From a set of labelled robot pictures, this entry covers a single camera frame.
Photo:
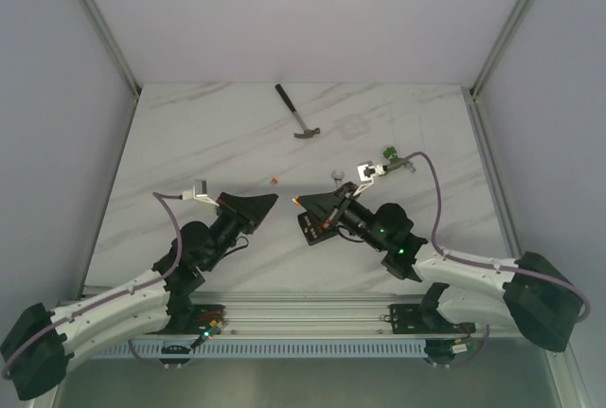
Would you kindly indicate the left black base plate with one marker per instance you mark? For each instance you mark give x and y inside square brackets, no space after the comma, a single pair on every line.
[192,318]

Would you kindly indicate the right aluminium frame post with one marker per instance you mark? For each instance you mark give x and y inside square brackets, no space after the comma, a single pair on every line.
[505,36]

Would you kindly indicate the aluminium frame post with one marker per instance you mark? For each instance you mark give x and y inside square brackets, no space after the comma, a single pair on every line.
[107,38]
[505,36]

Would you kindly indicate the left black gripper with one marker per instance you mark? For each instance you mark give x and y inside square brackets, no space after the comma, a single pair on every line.
[237,209]

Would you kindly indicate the claw hammer black handle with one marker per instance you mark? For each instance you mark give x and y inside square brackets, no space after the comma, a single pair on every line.
[306,132]

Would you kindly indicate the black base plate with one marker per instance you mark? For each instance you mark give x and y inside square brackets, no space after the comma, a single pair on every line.
[192,318]
[407,319]

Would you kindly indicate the grey slotted cable duct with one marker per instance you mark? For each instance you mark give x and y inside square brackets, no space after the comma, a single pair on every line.
[149,349]

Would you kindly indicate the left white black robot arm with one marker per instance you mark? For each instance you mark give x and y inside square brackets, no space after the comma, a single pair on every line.
[44,345]

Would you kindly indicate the aluminium mounting rail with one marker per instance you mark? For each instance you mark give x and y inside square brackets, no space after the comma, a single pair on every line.
[309,315]

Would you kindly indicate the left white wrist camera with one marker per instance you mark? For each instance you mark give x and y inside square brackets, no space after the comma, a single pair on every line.
[198,192]

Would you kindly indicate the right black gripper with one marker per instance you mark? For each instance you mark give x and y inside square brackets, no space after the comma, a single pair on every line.
[328,205]

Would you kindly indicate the black fuse box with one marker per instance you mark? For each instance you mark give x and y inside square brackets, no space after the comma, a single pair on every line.
[312,230]

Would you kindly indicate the silver combination wrench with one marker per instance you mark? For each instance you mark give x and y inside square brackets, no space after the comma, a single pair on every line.
[338,177]

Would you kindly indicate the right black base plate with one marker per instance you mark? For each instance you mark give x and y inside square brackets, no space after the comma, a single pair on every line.
[407,319]

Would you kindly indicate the left aluminium frame post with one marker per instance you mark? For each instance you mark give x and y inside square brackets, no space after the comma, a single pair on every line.
[107,38]

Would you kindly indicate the clear plastic fuse box cover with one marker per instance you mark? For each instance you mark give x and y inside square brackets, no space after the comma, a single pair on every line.
[352,126]

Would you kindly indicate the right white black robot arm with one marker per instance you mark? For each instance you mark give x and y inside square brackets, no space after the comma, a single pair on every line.
[528,293]

